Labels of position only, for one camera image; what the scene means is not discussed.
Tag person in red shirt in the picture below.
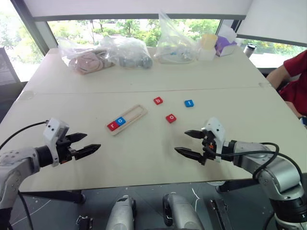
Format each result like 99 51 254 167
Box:
275 49 307 125

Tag silver rounded robot leg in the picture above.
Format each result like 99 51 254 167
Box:
105 194 137 230
162 192 204 230

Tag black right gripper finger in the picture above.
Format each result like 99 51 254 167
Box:
174 147 207 166
184 129 205 139

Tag dark tumbler cup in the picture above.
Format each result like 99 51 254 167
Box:
243 43 257 58

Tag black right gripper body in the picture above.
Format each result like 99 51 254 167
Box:
201 128 218 161

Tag black mesh chair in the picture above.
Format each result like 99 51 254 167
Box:
0 46 20 87

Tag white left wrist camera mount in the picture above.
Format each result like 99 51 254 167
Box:
43 117 70 168

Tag small black clamp part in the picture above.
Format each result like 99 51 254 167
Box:
76 215 94 230

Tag plastic bag of pink items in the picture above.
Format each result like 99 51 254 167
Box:
57 37 116 76

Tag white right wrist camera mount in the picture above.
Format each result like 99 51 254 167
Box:
205 116 227 163

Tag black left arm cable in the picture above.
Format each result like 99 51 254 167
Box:
0 121 48 230

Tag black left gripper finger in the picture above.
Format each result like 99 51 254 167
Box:
74 144 102 161
69 132 88 145

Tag purple tissue box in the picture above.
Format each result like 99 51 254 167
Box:
214 23 238 58

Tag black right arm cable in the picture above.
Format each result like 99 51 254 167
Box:
214 142 304 179

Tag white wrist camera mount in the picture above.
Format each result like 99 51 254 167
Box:
205 116 227 163
43 117 70 168

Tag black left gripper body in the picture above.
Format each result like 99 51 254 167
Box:
56 134 79 165

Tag red letter tile o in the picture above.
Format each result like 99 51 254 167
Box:
165 113 178 124

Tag black metal floor bracket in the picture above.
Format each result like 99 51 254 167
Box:
208 198 234 230

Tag black table leg brace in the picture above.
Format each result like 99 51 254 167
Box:
215 178 259 194
20 190 86 204

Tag tall clear plastic bag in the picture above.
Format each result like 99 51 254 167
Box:
153 11 201 65

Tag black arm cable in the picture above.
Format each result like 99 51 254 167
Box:
214 142 304 179
0 121 48 230

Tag wooden letter tray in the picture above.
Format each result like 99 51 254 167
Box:
105 104 148 137

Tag plastic bag of grey items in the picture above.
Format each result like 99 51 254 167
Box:
99 35 154 70

